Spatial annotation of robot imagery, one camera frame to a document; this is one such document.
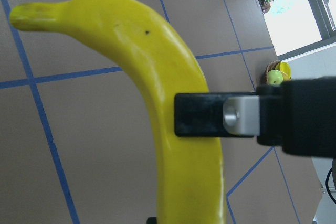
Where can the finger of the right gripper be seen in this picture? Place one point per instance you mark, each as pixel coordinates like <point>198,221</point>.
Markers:
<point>298,116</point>

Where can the brown wicker basket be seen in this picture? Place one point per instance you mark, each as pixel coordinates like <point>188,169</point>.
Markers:
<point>270,66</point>

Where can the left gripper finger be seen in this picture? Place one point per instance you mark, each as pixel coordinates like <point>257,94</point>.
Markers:
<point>151,220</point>

